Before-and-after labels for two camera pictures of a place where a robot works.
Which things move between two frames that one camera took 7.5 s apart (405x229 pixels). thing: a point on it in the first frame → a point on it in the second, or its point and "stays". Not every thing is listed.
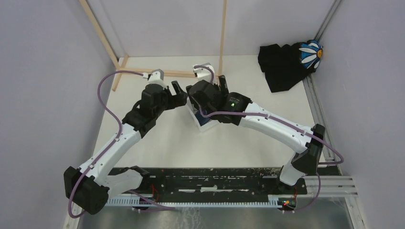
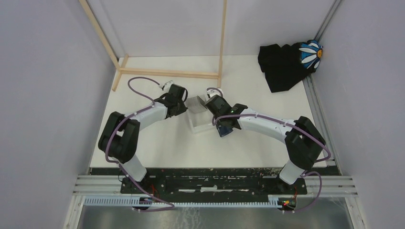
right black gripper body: [217, 88] → [219, 121]
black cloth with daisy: [286, 66] stays
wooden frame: [119, 65] stays
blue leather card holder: [201, 119] → [223, 130]
